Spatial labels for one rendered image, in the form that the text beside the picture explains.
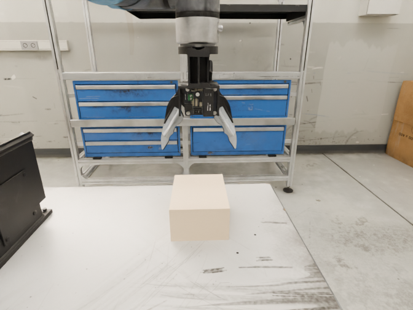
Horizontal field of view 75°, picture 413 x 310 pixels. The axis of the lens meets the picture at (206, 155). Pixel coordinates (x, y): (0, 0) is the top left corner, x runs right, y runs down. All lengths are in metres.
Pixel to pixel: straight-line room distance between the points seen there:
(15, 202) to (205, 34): 0.48
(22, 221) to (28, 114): 2.69
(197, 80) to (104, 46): 2.46
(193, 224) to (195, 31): 0.35
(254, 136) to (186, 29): 1.64
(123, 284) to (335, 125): 2.97
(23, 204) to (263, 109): 1.68
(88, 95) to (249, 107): 1.14
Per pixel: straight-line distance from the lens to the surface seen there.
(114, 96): 2.03
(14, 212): 0.65
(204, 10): 0.48
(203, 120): 1.95
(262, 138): 2.08
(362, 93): 3.31
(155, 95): 1.97
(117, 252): 0.58
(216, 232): 0.57
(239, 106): 1.99
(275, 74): 1.99
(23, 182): 0.66
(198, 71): 0.46
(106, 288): 0.52
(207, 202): 0.56
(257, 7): 1.99
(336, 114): 3.23
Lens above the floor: 1.06
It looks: 21 degrees down
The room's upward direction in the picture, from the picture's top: straight up
